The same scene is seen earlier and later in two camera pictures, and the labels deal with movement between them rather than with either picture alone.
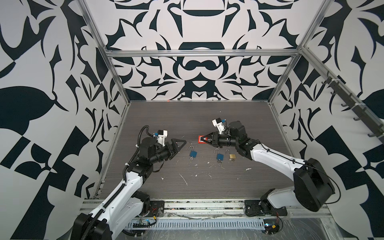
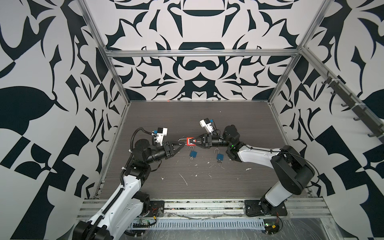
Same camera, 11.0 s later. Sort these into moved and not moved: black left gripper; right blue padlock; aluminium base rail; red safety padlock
Moved: red safety padlock
Not moved: right blue padlock; aluminium base rail; black left gripper
